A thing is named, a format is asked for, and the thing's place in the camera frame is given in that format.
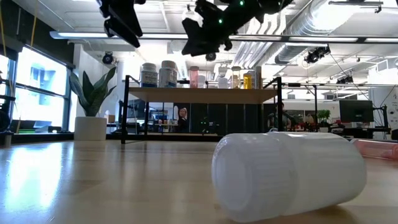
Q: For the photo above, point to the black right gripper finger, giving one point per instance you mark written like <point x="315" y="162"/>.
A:
<point x="208" y="46"/>
<point x="192" y="34"/>

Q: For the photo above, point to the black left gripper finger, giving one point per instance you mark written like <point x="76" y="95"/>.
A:
<point x="121" y="12"/>
<point x="121" y="32"/>

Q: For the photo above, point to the pink translucent pill vial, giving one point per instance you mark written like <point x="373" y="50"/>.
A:
<point x="194" y="79"/>
<point x="376" y="149"/>

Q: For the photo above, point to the white supplement bottle blue label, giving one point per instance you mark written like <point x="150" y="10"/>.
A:
<point x="168" y="77"/>

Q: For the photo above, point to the amber pill vial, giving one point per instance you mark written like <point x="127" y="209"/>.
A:
<point x="247" y="81"/>

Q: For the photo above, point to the white Melatonin supplement bottle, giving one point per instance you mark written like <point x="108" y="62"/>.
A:
<point x="148" y="77"/>

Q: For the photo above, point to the white labelled pill bottle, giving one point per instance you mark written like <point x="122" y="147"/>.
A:
<point x="252" y="76"/>

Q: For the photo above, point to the narrow white labelled bottle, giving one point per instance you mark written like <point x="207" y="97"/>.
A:
<point x="258" y="79"/>

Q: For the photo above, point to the black ceiling spotlight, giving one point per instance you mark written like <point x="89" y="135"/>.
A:
<point x="211" y="58"/>
<point x="108" y="58"/>

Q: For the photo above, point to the long ceiling light bar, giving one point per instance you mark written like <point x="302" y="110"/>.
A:
<point x="77" y="35"/>

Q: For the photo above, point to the green snake plant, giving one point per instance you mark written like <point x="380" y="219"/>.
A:
<point x="91" y="96"/>

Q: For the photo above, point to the person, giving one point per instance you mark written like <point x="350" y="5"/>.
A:
<point x="183" y="116"/>
<point x="287" y="119"/>

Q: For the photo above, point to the black background robot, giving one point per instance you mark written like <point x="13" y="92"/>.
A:
<point x="208" y="126"/>

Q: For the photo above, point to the small cardboard box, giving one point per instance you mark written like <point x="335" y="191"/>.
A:
<point x="109" y="119"/>

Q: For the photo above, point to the black track light cluster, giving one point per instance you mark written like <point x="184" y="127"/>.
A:
<point x="315" y="55"/>

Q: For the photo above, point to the large office window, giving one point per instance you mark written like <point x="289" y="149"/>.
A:
<point x="40" y="93"/>

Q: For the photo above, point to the white round plant pot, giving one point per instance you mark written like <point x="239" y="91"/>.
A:
<point x="90" y="129"/>

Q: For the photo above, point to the white blue ball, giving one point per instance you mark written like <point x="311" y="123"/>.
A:
<point x="273" y="130"/>

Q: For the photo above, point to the small green background plant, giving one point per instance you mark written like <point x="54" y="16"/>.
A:
<point x="324" y="114"/>

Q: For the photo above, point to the black computer monitor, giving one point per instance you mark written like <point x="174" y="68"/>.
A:
<point x="356" y="111"/>

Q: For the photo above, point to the wooden shelf black metal frame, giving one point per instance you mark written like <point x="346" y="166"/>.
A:
<point x="202" y="96"/>

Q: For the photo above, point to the silver ventilation duct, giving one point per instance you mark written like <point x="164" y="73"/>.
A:
<point x="311" y="25"/>

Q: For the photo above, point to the black aluminium table frame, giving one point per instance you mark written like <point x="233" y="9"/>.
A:
<point x="46" y="137"/>

